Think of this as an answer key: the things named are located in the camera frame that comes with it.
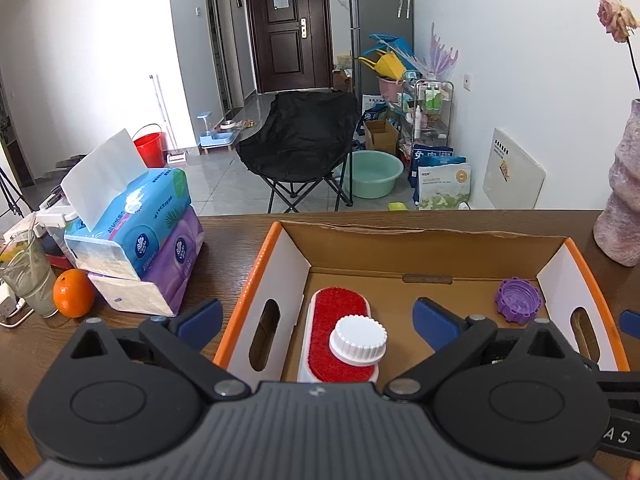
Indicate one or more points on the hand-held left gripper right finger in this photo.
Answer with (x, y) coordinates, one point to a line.
(435, 324)

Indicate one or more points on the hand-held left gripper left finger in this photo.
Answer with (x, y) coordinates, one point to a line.
(200, 321)

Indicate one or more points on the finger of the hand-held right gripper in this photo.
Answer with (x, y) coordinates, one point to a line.
(631, 321)

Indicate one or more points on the red cardboard box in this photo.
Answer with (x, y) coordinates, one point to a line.
(425, 250)

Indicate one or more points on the white ribbed cap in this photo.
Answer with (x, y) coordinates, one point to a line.
(357, 340)

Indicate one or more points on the purple ribbed cap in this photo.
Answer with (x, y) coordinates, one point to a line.
(517, 300)

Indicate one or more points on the red and white lint brush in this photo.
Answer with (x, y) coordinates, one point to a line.
(325, 320)

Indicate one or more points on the purple tissue pack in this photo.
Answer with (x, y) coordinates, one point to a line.
(175, 260)

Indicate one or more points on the pink speckled vase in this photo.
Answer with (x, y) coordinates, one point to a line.
(625, 210)

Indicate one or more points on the blue tissue pack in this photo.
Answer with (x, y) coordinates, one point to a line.
(145, 220)

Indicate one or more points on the orange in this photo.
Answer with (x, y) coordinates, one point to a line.
(75, 294)

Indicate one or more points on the white and green bag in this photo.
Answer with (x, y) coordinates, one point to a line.
(445, 185)

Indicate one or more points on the green plastic basin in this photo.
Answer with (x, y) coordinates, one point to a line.
(372, 175)

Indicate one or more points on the white board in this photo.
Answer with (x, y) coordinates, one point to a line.
(510, 175)

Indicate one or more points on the dark blue bag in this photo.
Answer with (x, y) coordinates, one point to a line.
(430, 152)

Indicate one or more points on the glass cup with straw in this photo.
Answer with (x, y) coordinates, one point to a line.
(30, 285)

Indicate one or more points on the red bucket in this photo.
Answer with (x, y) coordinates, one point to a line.
(150, 150)

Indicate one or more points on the clear plastic food container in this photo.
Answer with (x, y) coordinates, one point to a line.
(55, 215)

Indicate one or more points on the blue pet feeder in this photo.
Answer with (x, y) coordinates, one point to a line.
(217, 139)

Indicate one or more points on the small brown cardboard box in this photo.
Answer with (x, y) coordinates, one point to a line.
(380, 140)

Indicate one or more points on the metal storage rack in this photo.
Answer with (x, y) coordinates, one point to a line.
(425, 125)

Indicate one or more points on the black folding chair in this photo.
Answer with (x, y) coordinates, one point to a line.
(300, 130)

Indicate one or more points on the blue and white bag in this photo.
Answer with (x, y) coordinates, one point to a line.
(375, 109)

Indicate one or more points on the pink bucket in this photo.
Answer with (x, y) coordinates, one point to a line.
(390, 89)

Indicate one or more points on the yellow plastic watering can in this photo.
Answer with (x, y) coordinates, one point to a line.
(387, 66)

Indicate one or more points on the purple clothes hangers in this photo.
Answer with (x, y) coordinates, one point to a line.
(440, 57)

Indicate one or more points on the blue plastic object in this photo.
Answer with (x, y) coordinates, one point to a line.
(400, 45)

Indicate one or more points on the dark wooden door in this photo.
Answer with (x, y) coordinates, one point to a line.
(290, 50)

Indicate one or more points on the grey interior door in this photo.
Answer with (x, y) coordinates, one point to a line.
(217, 35)

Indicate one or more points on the grey refrigerator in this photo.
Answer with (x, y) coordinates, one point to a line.
(380, 0)

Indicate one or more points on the white wall socket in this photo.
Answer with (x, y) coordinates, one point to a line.
(467, 82)

